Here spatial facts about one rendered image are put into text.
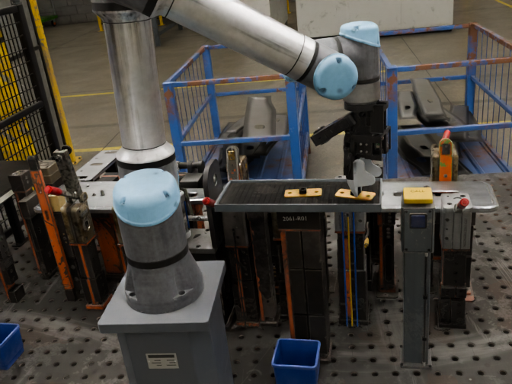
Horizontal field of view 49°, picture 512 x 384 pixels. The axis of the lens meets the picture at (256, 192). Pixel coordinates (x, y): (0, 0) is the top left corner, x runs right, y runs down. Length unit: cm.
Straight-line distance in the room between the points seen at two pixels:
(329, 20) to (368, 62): 828
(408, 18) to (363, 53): 841
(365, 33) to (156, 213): 51
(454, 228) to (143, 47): 86
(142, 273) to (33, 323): 89
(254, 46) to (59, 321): 119
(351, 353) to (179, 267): 64
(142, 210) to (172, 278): 14
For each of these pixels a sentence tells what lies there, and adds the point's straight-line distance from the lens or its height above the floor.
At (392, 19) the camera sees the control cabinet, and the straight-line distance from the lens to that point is 950.
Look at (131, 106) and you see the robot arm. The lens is 108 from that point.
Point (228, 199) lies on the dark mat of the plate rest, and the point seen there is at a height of 116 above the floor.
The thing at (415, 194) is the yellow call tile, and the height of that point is 116.
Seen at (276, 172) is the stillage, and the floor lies 16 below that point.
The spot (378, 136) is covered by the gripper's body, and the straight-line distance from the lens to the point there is 117.
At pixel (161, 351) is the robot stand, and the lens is 110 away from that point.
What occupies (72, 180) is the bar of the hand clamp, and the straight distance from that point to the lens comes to 171.
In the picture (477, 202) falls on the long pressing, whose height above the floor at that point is 100.
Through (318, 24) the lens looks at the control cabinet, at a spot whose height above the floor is 30.
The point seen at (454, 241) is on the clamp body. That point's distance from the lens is 149.
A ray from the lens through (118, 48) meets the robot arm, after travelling 107.
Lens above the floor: 171
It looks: 24 degrees down
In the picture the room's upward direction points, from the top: 7 degrees counter-clockwise
